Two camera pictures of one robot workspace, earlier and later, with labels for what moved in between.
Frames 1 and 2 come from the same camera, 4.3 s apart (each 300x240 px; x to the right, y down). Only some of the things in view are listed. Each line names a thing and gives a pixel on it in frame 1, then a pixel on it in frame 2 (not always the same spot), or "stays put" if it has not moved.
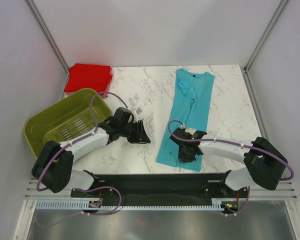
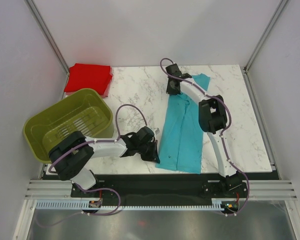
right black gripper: x=186 y=158 -> x=169 y=91
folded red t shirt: x=97 y=77 stays put
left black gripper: x=140 y=136 -> x=153 y=156
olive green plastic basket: x=66 y=120 stays put
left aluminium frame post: x=40 y=21 stays put
